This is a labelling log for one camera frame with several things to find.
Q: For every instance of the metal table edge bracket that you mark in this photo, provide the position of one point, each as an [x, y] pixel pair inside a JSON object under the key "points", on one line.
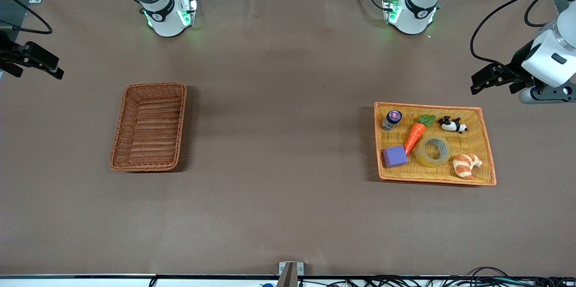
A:
{"points": [[291, 273]]}

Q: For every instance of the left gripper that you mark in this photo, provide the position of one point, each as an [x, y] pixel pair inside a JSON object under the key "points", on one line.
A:
{"points": [[514, 72]]}

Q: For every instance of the orange toy carrot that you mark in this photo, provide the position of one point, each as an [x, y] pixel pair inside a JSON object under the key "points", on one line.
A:
{"points": [[415, 134]]}

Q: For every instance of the black white panda figurine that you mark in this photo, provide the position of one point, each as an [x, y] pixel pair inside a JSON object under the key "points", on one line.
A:
{"points": [[450, 125]]}

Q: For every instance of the toy croissant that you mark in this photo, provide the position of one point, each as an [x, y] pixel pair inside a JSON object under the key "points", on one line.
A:
{"points": [[465, 165]]}

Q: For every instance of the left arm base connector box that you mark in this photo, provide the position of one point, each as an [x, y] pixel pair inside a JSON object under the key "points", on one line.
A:
{"points": [[390, 8]]}

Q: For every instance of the brown wicker basket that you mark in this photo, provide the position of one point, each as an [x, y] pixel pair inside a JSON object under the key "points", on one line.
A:
{"points": [[148, 129]]}

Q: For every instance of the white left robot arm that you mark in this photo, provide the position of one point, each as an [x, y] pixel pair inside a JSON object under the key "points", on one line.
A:
{"points": [[416, 12]]}

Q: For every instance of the orange rimmed yellow wicker basket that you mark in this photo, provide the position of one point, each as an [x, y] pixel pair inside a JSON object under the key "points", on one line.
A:
{"points": [[477, 143]]}

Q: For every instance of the small jar with dark lid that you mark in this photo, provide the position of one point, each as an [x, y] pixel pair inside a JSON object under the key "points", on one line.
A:
{"points": [[392, 118]]}

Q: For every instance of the brown table cover sheet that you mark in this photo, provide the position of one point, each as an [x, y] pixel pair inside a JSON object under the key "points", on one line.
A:
{"points": [[288, 210]]}

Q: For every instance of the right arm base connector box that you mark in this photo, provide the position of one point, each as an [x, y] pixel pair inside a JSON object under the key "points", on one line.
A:
{"points": [[188, 11]]}

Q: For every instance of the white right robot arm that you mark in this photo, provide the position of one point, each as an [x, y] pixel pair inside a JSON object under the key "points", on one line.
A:
{"points": [[164, 21]]}

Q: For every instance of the clear yellowish tape roll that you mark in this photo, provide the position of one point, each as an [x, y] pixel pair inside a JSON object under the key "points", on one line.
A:
{"points": [[443, 157]]}

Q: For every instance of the purple foam cube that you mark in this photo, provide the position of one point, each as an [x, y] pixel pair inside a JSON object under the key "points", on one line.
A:
{"points": [[395, 156]]}

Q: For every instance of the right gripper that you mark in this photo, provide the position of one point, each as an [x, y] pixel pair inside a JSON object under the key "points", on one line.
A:
{"points": [[10, 52]]}

